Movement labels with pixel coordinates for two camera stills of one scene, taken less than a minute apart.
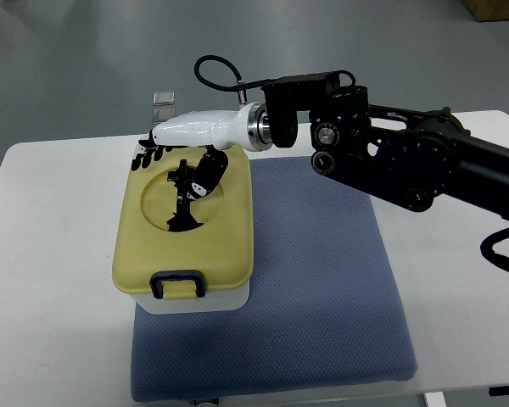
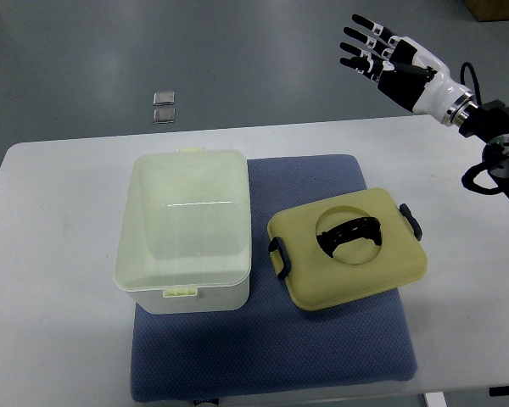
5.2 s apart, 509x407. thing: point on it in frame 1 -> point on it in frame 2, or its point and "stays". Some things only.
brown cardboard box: (496, 10) stays
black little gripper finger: (137, 162) -> (364, 65)
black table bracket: (507, 390) stays
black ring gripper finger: (147, 158) -> (386, 55)
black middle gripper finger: (147, 158) -> (369, 41)
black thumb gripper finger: (210, 170) -> (406, 75)
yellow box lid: (222, 248) -> (347, 249)
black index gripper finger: (159, 153) -> (377, 29)
